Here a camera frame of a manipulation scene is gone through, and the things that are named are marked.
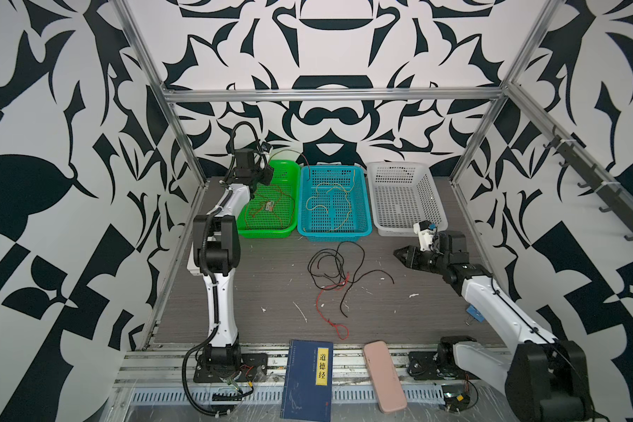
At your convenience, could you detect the yellow cable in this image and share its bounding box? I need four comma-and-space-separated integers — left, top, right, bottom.
304, 181, 360, 233

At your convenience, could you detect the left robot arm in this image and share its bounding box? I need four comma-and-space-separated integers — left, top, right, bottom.
187, 121, 274, 383

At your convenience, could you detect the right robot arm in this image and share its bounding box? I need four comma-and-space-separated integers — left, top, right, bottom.
394, 227, 595, 421

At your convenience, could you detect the green plastic basket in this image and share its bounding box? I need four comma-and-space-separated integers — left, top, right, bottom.
237, 160, 301, 239

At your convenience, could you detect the white plastic basket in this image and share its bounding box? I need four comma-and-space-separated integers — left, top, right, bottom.
367, 162, 448, 237

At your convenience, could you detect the blue binder clip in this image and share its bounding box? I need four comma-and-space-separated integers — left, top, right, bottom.
465, 305, 485, 325

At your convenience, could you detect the teal plastic basket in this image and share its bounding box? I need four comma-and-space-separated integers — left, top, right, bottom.
296, 165, 373, 242

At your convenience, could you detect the pink case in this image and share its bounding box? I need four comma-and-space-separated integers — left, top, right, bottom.
363, 341, 407, 414

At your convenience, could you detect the small circuit board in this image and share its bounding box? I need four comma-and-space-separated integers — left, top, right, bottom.
441, 383, 479, 413

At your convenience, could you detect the blue book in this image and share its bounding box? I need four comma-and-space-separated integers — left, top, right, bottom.
281, 339, 333, 422

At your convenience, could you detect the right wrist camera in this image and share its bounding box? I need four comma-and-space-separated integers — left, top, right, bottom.
413, 220, 437, 252

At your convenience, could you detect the tangled cable pile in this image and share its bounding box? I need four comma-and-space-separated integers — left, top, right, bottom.
307, 241, 396, 341

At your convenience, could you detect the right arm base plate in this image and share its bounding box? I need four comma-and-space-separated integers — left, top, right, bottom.
406, 336, 476, 381

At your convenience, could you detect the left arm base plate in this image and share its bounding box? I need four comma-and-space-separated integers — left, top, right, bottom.
193, 352, 268, 383

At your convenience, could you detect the wall hook rail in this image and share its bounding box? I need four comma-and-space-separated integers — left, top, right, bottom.
542, 125, 633, 242

